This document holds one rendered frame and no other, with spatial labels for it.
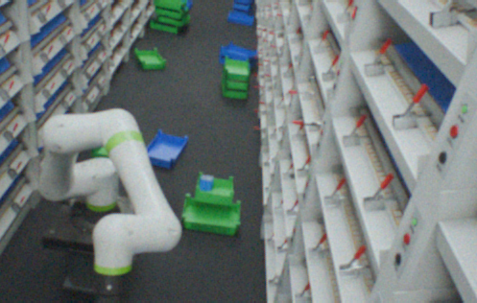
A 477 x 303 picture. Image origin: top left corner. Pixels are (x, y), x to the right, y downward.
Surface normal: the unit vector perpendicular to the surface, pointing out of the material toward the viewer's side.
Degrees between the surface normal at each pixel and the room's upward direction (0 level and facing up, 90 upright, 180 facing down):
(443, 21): 90
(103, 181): 87
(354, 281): 18
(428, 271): 90
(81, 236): 2
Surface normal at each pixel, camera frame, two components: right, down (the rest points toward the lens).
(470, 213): -0.02, 0.51
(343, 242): -0.16, -0.85
